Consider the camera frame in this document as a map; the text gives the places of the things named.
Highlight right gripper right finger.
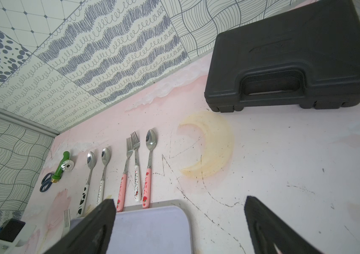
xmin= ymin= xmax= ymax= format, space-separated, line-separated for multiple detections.
xmin=244 ymin=196 xmax=320 ymax=254

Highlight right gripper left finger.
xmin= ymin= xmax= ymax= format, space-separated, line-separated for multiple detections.
xmin=46 ymin=199 xmax=116 ymax=254

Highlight cow pattern handle fork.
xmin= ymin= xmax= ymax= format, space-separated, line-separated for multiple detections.
xmin=61 ymin=209 xmax=71 ymax=238

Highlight cow pattern handle spoon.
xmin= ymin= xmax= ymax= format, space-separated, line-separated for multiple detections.
xmin=77 ymin=151 xmax=96 ymax=217

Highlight white Hello Kitty spoon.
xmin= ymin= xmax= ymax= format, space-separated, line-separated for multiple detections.
xmin=96 ymin=148 xmax=111 ymax=205

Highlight white Hello Kitty fork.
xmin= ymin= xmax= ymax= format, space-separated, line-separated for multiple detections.
xmin=131 ymin=132 xmax=141 ymax=202

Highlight lavender plastic tray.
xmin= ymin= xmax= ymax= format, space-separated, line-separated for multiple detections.
xmin=107 ymin=206 xmax=193 ymax=254

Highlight black plastic tool case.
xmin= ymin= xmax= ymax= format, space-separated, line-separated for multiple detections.
xmin=204 ymin=1 xmax=360 ymax=113

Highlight blue handled scissors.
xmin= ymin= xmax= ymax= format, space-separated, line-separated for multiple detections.
xmin=39 ymin=172 xmax=54 ymax=193

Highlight green handled tool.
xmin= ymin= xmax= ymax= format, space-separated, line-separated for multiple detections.
xmin=51 ymin=151 xmax=75 ymax=183

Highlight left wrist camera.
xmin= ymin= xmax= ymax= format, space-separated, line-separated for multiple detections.
xmin=0 ymin=219 xmax=37 ymax=254

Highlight pink strawberry handle fork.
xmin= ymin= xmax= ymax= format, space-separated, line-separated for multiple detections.
xmin=116 ymin=137 xmax=133 ymax=212

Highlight pink strawberry handle spoon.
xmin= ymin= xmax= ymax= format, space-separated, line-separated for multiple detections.
xmin=143 ymin=129 xmax=157 ymax=209

